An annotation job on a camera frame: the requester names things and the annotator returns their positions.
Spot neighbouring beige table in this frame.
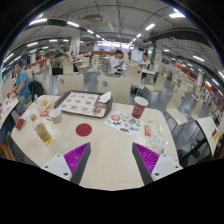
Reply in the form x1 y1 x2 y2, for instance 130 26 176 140
196 116 221 157

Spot fries in clear bag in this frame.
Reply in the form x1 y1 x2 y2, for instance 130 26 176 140
35 96 56 116

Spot white paper napkin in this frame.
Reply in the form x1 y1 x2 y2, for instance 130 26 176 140
98 91 113 104

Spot red paper cup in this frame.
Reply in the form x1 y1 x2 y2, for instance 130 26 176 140
131 96 149 120

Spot white striped mug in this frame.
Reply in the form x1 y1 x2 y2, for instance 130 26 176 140
45 108 63 129

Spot colourful printed paper sheet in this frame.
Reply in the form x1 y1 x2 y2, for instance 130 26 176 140
104 110 144 139

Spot clear plastic packet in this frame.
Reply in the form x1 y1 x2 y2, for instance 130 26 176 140
146 134 169 155

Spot person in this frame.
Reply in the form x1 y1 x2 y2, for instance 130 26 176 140
109 49 127 77
50 52 66 76
7 61 32 116
0 114 16 160
138 52 153 71

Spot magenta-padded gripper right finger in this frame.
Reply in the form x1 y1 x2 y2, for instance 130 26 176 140
131 142 183 186

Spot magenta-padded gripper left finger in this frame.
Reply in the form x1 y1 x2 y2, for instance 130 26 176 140
41 142 92 186

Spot group of beige chairs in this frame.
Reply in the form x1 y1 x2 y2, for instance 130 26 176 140
133 63 204 134

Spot small red box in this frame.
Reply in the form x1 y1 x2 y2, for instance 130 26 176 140
14 117 26 131

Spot flat round red coaster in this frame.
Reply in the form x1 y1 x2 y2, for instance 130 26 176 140
75 122 93 138

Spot clear bottle with yellow drink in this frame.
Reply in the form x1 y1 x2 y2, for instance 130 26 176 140
29 111 53 145

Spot ceiling lights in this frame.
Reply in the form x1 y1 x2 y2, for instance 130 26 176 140
3 11 224 88

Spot black backpack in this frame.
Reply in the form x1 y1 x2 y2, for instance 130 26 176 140
27 79 44 102

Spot beige wooden chair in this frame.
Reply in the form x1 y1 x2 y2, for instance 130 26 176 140
57 73 85 97
97 75 132 105

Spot small red sachet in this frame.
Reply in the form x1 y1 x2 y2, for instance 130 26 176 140
144 124 153 137

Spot neighbouring table with printed paper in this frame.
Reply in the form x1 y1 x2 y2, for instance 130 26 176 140
0 96 20 129

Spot brown food tray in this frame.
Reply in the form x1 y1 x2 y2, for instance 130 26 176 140
53 90 114 119

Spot ceiling air conditioner unit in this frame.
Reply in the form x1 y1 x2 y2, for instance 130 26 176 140
82 13 104 24

